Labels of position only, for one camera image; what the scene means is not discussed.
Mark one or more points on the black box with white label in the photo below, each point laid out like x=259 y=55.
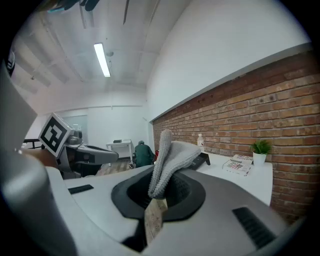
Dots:
x=200 y=160

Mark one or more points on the small newspaper print box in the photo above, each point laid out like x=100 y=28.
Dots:
x=241 y=158

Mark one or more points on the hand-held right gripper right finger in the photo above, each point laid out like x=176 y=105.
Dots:
x=220 y=200

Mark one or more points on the person's left forearm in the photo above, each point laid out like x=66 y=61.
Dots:
x=40 y=156

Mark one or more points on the grey knit cloth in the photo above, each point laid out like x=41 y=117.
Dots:
x=175 y=155

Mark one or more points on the white table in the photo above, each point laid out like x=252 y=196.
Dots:
x=122 y=144

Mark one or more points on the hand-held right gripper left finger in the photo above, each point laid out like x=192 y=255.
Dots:
x=100 y=205

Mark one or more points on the large newspaper print box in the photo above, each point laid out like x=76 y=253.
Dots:
x=236 y=168

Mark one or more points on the red box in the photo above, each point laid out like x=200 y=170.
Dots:
x=157 y=153

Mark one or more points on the dark green bag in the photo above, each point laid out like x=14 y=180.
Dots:
x=143 y=155

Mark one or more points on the clear plastic water bottle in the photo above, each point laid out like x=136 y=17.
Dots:
x=200 y=143

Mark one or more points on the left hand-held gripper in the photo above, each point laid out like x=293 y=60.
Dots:
x=53 y=133

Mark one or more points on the green plant in white pot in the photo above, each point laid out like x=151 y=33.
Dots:
x=259 y=158

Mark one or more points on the long ceiling light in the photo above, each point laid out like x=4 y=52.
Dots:
x=102 y=60

